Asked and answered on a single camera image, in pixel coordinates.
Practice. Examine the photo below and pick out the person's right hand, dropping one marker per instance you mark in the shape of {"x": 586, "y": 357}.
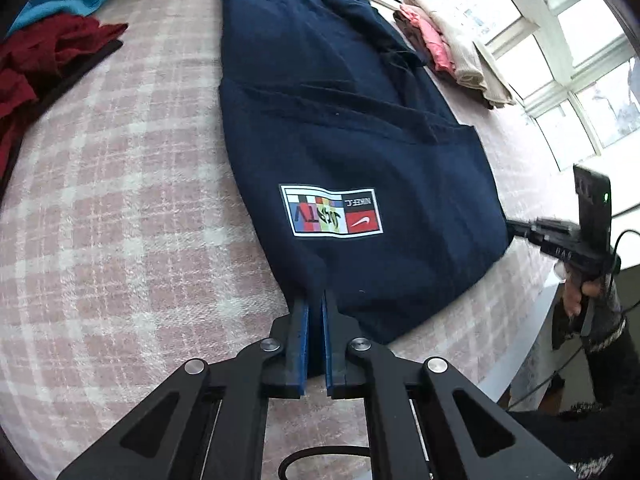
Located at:
{"x": 572, "y": 297}

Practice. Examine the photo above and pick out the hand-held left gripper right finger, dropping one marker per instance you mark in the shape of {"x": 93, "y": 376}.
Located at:
{"x": 327, "y": 340}

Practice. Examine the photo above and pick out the white window frame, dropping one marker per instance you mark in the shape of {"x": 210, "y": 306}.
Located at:
{"x": 550, "y": 20}

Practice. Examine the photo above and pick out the folded pink garment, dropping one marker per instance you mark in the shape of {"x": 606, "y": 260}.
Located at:
{"x": 435, "y": 45}

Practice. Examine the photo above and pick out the dark red garment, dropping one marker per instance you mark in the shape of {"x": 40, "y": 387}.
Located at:
{"x": 45, "y": 55}

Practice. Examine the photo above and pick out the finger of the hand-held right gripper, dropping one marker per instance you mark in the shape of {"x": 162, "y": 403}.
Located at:
{"x": 522, "y": 227}

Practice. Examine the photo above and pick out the navy blue t-shirt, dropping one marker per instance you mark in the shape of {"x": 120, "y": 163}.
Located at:
{"x": 350, "y": 135}

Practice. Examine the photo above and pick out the person's black embroidered sweater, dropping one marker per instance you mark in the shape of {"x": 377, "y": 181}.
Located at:
{"x": 550, "y": 435}

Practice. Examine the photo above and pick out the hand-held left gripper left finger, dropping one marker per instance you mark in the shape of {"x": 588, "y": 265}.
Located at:
{"x": 300, "y": 340}

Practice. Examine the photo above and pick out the person's right forearm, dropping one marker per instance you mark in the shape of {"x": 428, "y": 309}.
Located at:
{"x": 615, "y": 360}

